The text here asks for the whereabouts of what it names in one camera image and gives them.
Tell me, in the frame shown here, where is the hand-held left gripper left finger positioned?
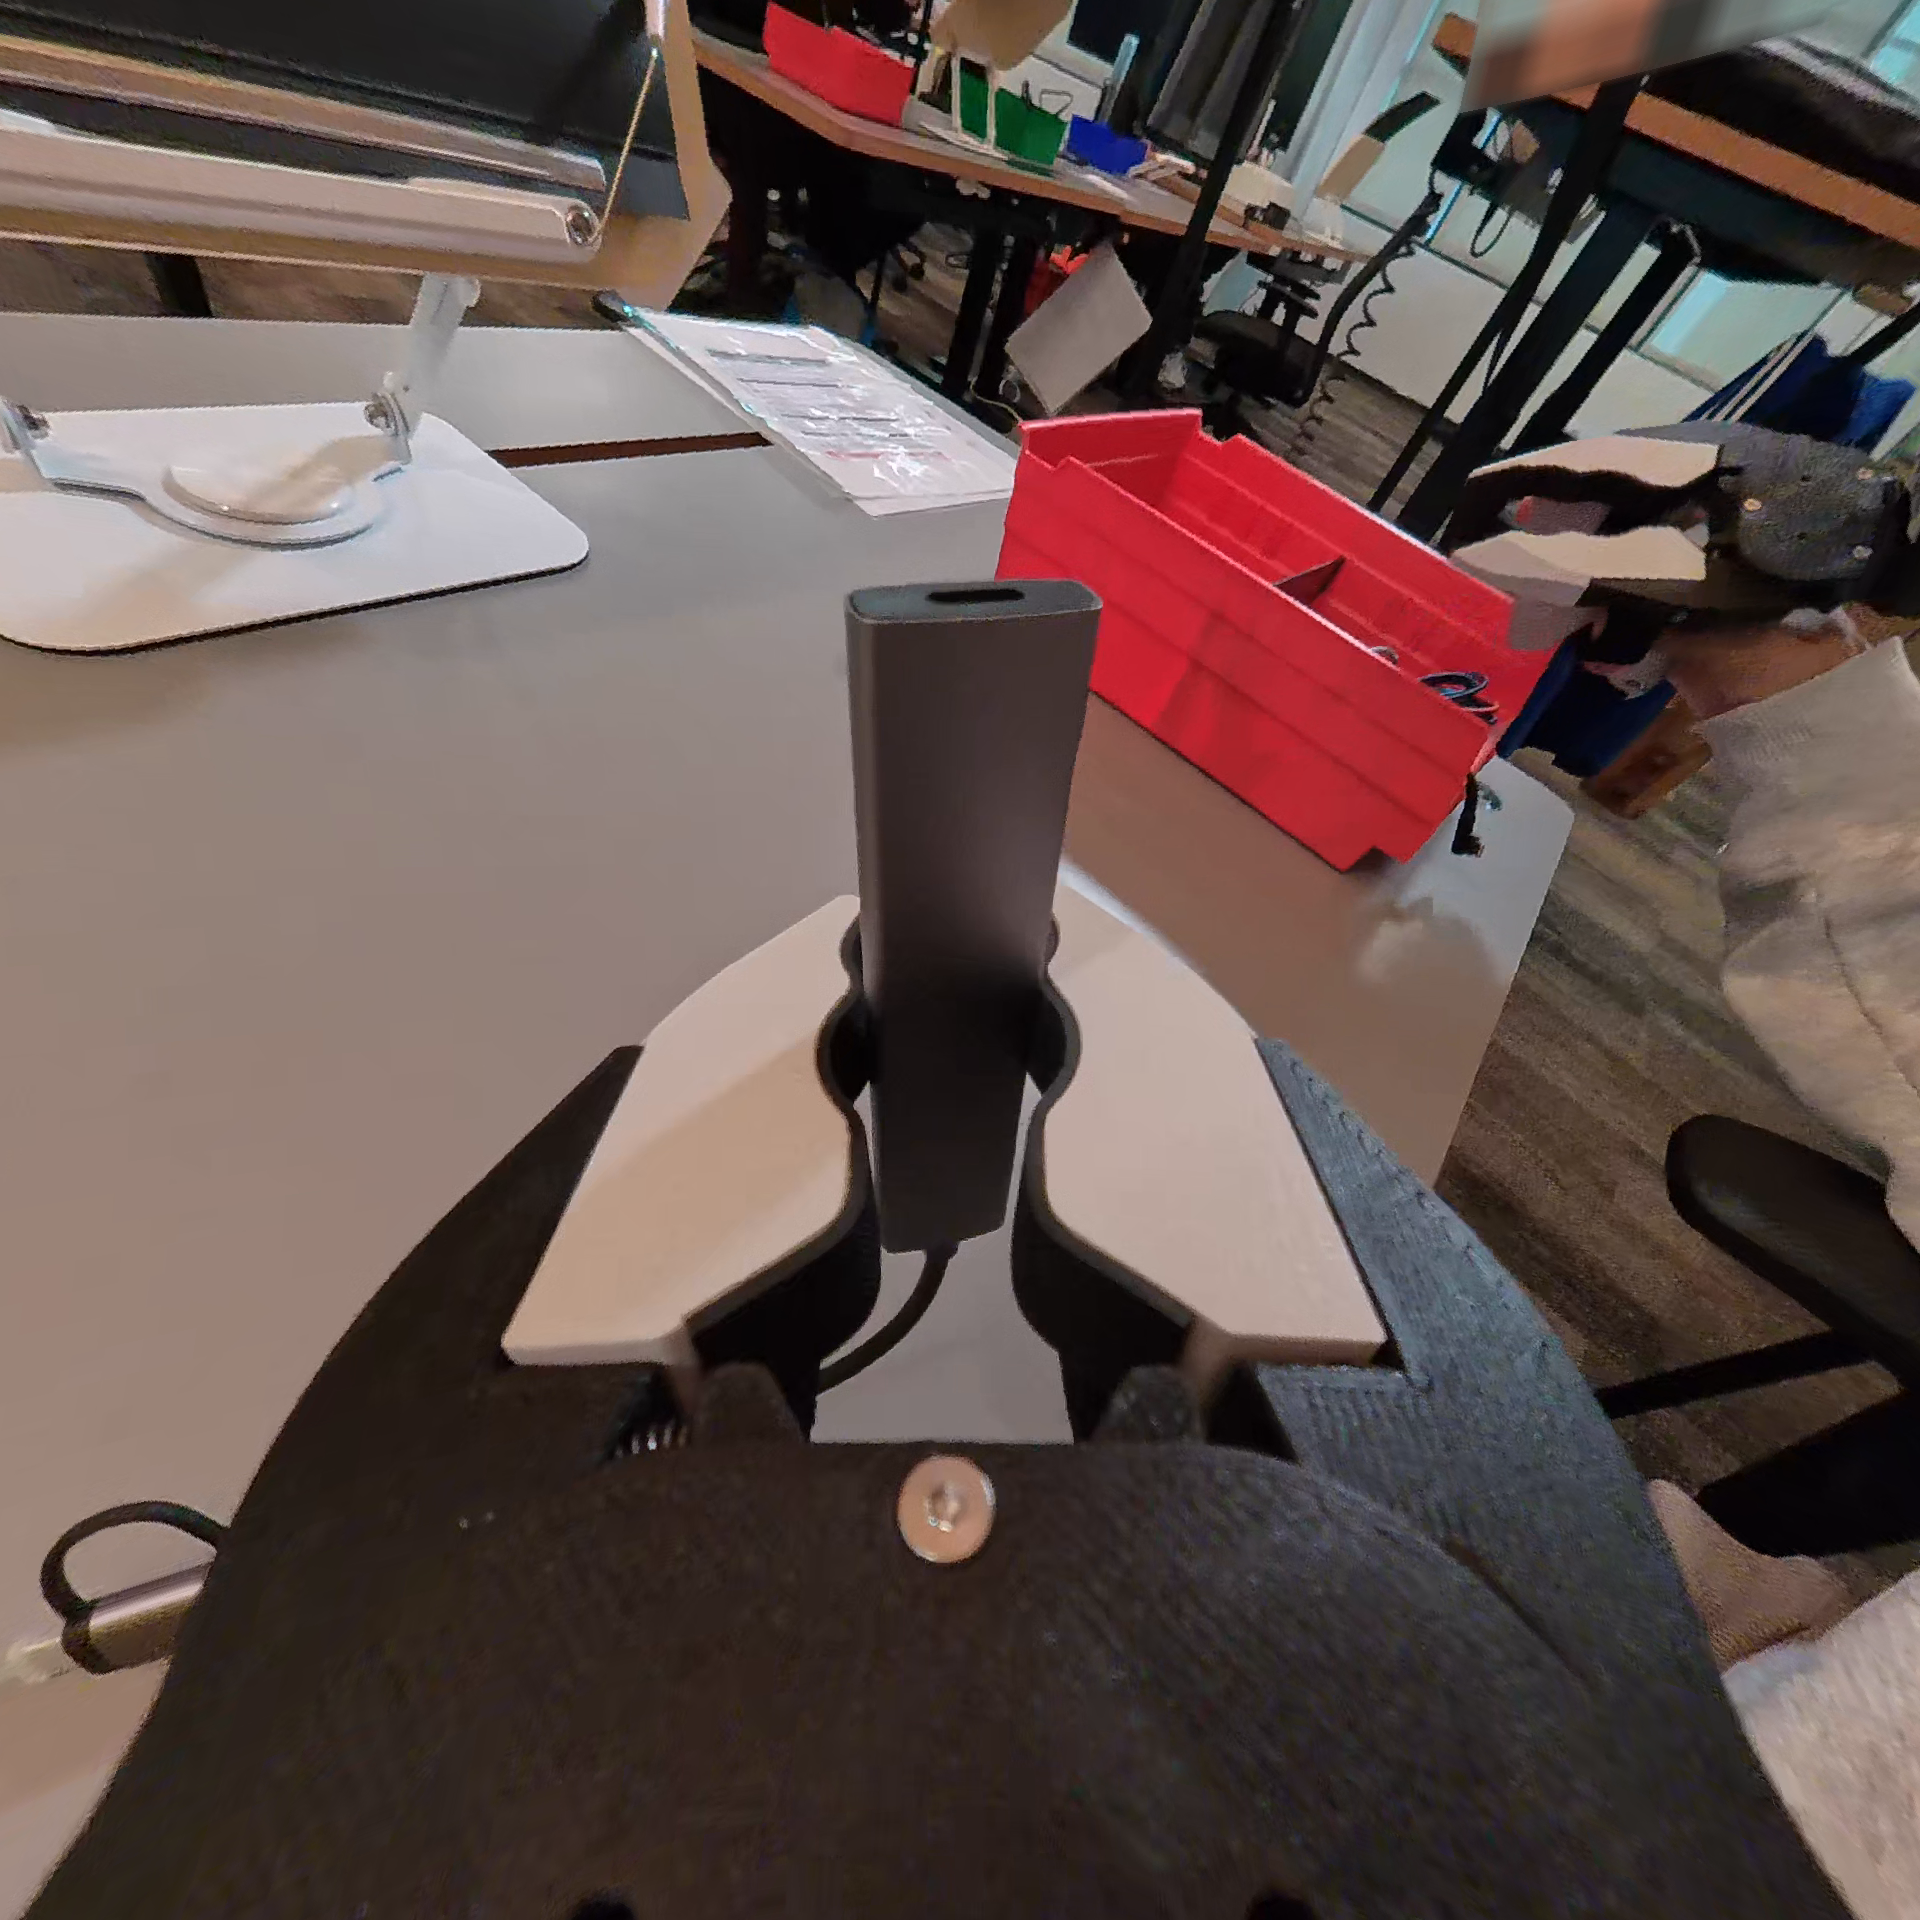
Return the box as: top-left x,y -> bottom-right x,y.
498,896 -> 881,1368

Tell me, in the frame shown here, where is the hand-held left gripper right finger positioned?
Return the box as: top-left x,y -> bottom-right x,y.
1018,884 -> 1392,1368

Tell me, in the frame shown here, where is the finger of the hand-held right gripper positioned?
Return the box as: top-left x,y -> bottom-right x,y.
1444,521 -> 1714,649
1459,422 -> 1731,507

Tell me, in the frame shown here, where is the grey usb hub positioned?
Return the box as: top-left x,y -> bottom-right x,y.
844,580 -> 1104,1255

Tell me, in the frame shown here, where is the black hub cable with plug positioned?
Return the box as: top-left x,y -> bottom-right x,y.
6,1240 -> 953,1689

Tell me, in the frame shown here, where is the person's right hand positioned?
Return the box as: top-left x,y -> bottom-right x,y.
1662,608 -> 1865,710

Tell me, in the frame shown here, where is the black legged table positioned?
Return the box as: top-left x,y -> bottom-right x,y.
1371,16 -> 1920,542

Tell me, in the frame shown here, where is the red plastic bin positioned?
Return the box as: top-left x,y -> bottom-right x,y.
996,407 -> 1561,872

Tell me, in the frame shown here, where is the wooden edged desk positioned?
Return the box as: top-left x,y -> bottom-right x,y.
698,29 -> 1382,270

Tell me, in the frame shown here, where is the grey panel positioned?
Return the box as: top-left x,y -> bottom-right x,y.
1006,239 -> 1154,413

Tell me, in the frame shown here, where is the small green bin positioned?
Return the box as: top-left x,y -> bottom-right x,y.
950,67 -> 1068,167

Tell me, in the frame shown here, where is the silver laptop stand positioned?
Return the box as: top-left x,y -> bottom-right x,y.
0,105 -> 609,654

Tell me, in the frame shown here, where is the laminated paper sheet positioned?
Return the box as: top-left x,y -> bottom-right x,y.
621,305 -> 1021,519

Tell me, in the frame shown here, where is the small red bin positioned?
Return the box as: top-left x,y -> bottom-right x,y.
762,0 -> 917,120

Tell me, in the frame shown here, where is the dark laptop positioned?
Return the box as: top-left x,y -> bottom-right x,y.
0,0 -> 696,225

